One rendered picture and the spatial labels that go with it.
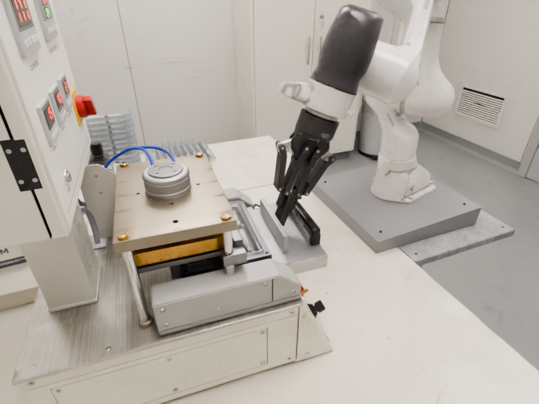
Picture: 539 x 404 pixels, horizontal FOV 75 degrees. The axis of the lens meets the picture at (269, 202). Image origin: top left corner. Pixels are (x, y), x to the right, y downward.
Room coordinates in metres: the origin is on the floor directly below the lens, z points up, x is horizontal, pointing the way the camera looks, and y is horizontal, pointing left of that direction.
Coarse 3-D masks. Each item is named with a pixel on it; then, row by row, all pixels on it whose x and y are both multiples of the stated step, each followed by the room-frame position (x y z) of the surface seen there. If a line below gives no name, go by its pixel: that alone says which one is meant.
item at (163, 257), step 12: (192, 240) 0.46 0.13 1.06; (204, 240) 0.46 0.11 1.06; (216, 240) 0.47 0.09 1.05; (144, 252) 0.43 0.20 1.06; (156, 252) 0.44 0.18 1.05; (168, 252) 0.45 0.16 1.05; (180, 252) 0.45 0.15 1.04; (192, 252) 0.46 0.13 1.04; (204, 252) 0.47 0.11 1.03; (216, 252) 0.47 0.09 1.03; (144, 264) 0.43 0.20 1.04; (156, 264) 0.44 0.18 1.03; (168, 264) 0.44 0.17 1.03; (180, 264) 0.45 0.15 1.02
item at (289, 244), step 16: (272, 208) 0.70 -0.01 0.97; (256, 224) 0.64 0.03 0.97; (272, 224) 0.60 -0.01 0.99; (288, 224) 0.64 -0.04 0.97; (272, 240) 0.58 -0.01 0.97; (288, 240) 0.58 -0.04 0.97; (304, 240) 0.58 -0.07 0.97; (272, 256) 0.53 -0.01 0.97; (288, 256) 0.53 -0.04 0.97; (304, 256) 0.53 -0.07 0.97; (320, 256) 0.53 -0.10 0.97; (176, 272) 0.49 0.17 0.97
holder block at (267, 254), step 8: (248, 216) 0.63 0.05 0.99; (256, 232) 0.57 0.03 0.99; (264, 240) 0.55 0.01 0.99; (264, 248) 0.52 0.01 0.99; (256, 256) 0.50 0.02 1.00; (264, 256) 0.50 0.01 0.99; (184, 264) 0.48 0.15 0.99; (216, 264) 0.48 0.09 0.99; (240, 264) 0.49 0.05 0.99; (184, 272) 0.46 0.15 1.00; (192, 272) 0.46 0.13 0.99; (200, 272) 0.46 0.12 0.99; (208, 272) 0.47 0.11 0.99
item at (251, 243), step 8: (232, 208) 0.65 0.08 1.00; (240, 208) 0.65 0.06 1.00; (240, 216) 0.62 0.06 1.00; (240, 224) 0.59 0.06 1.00; (248, 224) 0.59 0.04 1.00; (240, 232) 0.56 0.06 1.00; (248, 232) 0.56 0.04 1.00; (248, 240) 0.53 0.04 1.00; (256, 240) 0.53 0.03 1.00; (248, 248) 0.51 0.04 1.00; (256, 248) 0.51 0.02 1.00
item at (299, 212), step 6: (300, 204) 0.66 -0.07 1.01; (294, 210) 0.64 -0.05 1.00; (300, 210) 0.63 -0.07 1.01; (300, 216) 0.62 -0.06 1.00; (306, 216) 0.61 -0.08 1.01; (300, 222) 0.61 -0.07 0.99; (306, 222) 0.59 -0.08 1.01; (312, 222) 0.59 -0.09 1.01; (306, 228) 0.58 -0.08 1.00; (312, 228) 0.57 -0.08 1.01; (318, 228) 0.57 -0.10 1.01; (312, 234) 0.56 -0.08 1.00; (318, 234) 0.56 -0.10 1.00; (312, 240) 0.56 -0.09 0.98; (318, 240) 0.56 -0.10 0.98
